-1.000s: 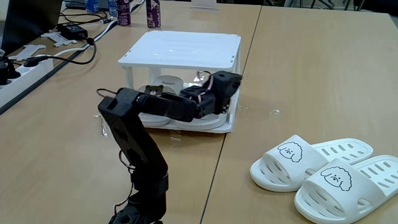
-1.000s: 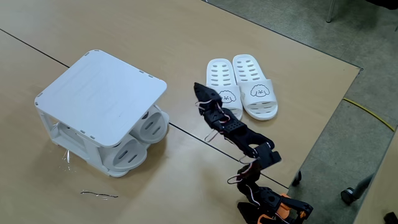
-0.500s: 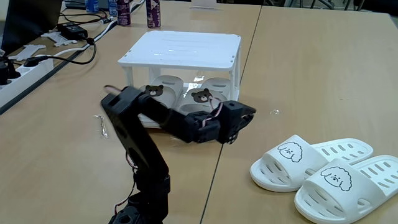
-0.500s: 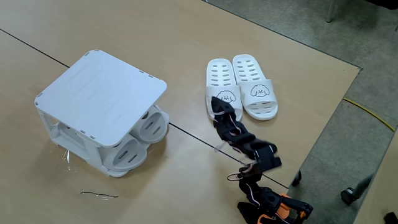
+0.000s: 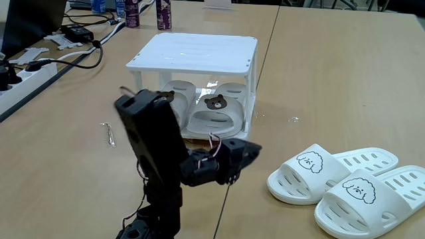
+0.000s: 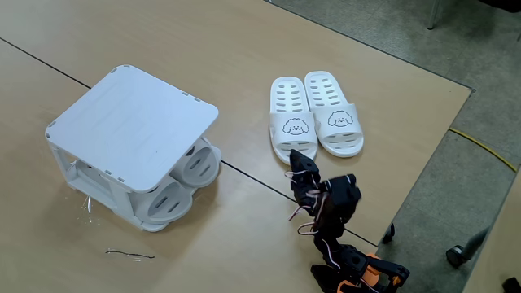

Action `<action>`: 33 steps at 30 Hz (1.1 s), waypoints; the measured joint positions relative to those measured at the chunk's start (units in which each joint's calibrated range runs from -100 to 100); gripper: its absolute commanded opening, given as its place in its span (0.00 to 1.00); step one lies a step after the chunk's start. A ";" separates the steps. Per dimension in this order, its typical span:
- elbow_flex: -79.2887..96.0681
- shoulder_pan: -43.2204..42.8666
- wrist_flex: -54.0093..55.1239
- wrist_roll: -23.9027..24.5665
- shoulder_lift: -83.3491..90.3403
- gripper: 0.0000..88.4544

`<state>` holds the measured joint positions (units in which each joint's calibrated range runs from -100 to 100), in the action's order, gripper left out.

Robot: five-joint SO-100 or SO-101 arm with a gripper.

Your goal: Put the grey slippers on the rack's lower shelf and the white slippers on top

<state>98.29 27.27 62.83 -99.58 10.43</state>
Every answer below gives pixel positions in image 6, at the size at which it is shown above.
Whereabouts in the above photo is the grey bear slipper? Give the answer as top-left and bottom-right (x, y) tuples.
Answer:
(169, 137), (223, 190)
(75, 160), (195, 225)

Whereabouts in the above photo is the black floor object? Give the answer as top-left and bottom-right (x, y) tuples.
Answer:
(501, 276), (521, 293)

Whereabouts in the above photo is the white two-tier shoe rack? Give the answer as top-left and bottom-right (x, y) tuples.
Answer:
(44, 63), (223, 233)

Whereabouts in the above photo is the white puppy slipper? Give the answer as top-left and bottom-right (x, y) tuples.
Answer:
(269, 76), (319, 168)
(304, 70), (365, 159)

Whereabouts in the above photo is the black table caster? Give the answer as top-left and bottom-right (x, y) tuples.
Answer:
(381, 222), (396, 245)

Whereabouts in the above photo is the metal chair leg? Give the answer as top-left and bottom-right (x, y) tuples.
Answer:
(426, 0), (445, 31)

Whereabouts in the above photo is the black chair caster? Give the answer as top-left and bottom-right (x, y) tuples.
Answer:
(445, 227), (489, 269)

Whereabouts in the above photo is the yellow floor cable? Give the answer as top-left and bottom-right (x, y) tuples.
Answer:
(449, 128), (519, 173)

